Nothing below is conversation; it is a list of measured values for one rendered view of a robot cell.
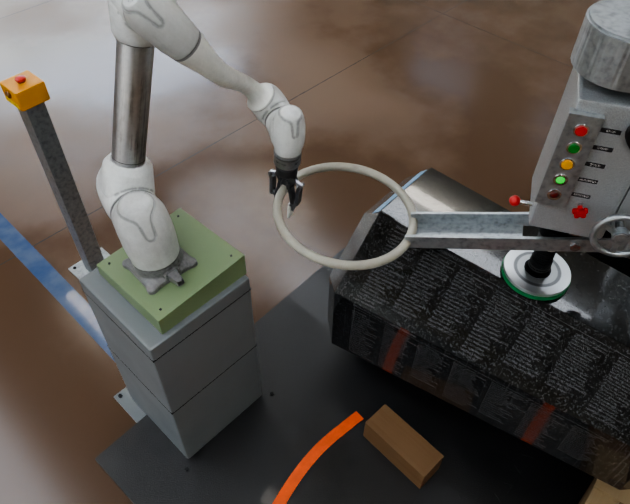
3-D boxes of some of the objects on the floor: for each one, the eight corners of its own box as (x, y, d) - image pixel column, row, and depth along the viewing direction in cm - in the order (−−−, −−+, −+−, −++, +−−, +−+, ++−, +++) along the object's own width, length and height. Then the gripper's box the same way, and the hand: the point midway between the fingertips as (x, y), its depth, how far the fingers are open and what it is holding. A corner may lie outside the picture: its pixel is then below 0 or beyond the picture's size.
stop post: (101, 248, 312) (30, 59, 231) (124, 267, 303) (59, 79, 222) (68, 269, 302) (-19, 80, 221) (91, 290, 293) (9, 101, 212)
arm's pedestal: (186, 479, 232) (145, 372, 172) (113, 397, 254) (55, 278, 195) (279, 395, 256) (271, 277, 196) (205, 328, 279) (178, 203, 219)
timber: (362, 435, 243) (364, 422, 234) (382, 417, 248) (385, 403, 239) (419, 489, 228) (424, 477, 219) (439, 468, 234) (444, 455, 225)
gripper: (259, 159, 197) (258, 208, 215) (303, 180, 193) (299, 229, 211) (271, 147, 202) (269, 197, 220) (315, 167, 197) (310, 216, 215)
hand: (284, 206), depth 213 cm, fingers closed on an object, 4 cm apart
